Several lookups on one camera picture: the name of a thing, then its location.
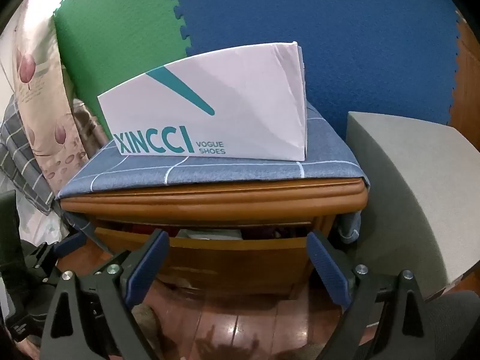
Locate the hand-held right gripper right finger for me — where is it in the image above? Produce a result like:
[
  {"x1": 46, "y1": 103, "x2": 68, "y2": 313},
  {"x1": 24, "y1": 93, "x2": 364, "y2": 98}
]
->
[{"x1": 307, "y1": 230, "x2": 439, "y2": 360}]

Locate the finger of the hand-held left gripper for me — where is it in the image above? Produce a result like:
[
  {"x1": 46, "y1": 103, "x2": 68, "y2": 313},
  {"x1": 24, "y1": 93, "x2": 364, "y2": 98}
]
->
[{"x1": 22, "y1": 231, "x2": 88, "y2": 286}]

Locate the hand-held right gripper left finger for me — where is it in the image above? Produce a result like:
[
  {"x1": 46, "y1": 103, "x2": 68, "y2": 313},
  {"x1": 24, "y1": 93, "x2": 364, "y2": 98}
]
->
[{"x1": 39, "y1": 229, "x2": 170, "y2": 360}]

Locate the wooden drawer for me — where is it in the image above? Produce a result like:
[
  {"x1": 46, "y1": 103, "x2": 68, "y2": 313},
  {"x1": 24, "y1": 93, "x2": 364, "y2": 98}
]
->
[{"x1": 94, "y1": 221, "x2": 314, "y2": 293}]

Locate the white shoe box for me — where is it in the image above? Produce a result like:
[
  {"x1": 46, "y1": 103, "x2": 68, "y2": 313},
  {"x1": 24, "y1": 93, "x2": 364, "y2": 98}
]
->
[{"x1": 97, "y1": 41, "x2": 308, "y2": 162}]

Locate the white bed sheet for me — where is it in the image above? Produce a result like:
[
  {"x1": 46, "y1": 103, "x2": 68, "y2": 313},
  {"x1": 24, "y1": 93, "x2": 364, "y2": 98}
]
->
[{"x1": 17, "y1": 195, "x2": 61, "y2": 244}]

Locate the wooden nightstand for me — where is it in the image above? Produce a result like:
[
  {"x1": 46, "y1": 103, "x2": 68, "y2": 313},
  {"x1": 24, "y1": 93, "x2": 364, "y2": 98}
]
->
[{"x1": 60, "y1": 178, "x2": 368, "y2": 297}]

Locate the grey plaid blanket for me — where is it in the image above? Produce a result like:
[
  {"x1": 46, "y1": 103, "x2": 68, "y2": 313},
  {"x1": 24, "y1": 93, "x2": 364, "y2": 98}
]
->
[{"x1": 0, "y1": 94, "x2": 57, "y2": 216}]

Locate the blue checked cloth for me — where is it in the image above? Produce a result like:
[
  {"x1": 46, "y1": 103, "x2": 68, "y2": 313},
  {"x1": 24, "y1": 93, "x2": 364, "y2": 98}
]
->
[{"x1": 56, "y1": 101, "x2": 372, "y2": 246}]

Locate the brown wooden bedpost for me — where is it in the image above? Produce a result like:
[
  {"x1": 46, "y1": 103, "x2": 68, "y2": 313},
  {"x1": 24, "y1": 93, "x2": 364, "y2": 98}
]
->
[{"x1": 71, "y1": 97, "x2": 107, "y2": 158}]

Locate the beige floral curtain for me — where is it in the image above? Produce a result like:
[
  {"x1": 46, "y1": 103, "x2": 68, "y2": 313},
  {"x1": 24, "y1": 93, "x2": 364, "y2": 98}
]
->
[{"x1": 11, "y1": 0, "x2": 94, "y2": 192}]

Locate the green foam mat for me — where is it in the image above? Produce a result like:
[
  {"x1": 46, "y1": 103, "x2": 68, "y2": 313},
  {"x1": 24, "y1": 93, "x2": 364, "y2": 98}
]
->
[{"x1": 54, "y1": 0, "x2": 188, "y2": 139}]

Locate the brown foam mat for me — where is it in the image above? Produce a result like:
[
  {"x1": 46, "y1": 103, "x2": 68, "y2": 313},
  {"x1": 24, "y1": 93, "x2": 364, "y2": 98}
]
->
[{"x1": 448, "y1": 11, "x2": 480, "y2": 147}]

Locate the blue foam mat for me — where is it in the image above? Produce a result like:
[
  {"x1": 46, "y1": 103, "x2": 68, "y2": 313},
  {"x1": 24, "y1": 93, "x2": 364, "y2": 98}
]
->
[{"x1": 159, "y1": 0, "x2": 464, "y2": 136}]

